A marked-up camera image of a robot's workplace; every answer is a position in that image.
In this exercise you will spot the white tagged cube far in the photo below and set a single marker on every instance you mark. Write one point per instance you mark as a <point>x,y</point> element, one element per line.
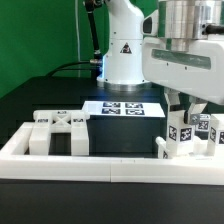
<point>203,125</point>

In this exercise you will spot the white chair seat part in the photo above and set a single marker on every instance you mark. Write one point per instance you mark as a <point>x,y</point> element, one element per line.
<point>197,148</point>

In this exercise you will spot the white chair back part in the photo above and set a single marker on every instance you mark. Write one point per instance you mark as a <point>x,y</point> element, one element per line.
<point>48,122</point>

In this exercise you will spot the white marker sheet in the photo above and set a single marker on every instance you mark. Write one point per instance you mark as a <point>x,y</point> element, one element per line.
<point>124,109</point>

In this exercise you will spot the white U-shaped obstacle frame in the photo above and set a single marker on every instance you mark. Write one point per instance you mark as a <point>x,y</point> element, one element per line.
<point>16,164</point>

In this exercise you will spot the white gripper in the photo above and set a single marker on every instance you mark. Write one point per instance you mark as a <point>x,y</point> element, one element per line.
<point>198,72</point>

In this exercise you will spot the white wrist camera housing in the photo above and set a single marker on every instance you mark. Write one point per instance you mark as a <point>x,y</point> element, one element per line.
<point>150,24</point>

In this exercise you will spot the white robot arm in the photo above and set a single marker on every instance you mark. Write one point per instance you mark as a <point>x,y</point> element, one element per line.
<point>179,46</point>

